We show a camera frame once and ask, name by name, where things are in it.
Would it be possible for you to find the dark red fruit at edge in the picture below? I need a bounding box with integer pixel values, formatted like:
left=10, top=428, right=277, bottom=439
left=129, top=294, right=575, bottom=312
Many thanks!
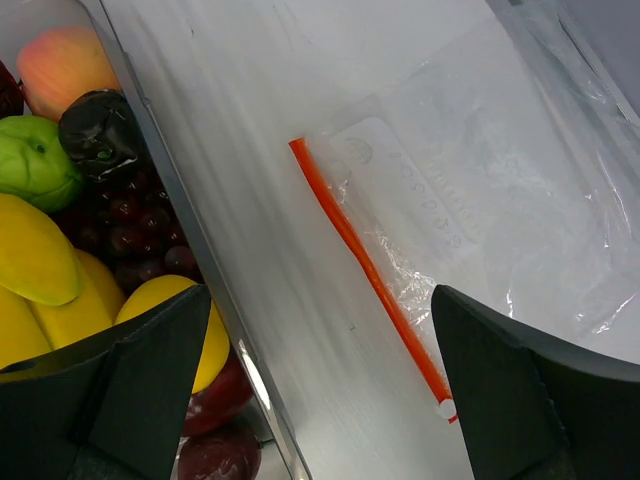
left=0, top=62, right=24, bottom=119

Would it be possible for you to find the light green wrinkled fruit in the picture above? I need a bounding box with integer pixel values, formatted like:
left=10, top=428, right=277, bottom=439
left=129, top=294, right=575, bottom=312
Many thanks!
left=1, top=115, right=84, bottom=214

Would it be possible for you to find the black shiny fruit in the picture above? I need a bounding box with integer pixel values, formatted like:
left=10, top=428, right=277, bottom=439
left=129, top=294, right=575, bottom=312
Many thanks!
left=58, top=89, right=150, bottom=183

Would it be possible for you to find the clear plastic food bin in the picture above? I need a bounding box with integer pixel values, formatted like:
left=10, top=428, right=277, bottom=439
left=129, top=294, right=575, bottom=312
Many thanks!
left=1, top=1, right=285, bottom=479

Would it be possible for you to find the orange peach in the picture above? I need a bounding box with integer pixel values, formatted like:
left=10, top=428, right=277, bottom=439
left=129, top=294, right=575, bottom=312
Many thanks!
left=17, top=26, right=121, bottom=122

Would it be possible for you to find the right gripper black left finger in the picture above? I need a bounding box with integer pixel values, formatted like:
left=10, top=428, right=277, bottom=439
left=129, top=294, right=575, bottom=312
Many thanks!
left=1, top=285, right=211, bottom=479

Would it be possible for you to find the yellow banana bunch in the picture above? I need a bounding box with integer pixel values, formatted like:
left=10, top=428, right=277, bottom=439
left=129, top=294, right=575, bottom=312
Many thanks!
left=1, top=194, right=124, bottom=383

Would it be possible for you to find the clear zip bag orange zipper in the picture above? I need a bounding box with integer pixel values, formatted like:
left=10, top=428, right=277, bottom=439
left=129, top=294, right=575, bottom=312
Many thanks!
left=290, top=1, right=639, bottom=421

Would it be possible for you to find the yellow lemon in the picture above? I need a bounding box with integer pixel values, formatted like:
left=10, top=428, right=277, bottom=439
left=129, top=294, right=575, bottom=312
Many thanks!
left=115, top=274, right=231, bottom=394

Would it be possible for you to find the dark red grape bunch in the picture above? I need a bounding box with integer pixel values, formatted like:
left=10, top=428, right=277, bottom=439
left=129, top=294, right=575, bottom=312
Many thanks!
left=52, top=167, right=203, bottom=295

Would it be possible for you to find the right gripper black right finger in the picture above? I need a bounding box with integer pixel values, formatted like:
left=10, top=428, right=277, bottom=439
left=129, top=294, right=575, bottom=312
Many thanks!
left=431, top=285, right=639, bottom=479

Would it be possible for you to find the dark red round fruit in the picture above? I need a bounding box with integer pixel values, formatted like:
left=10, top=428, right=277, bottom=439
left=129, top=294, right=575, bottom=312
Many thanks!
left=177, top=424, right=262, bottom=480

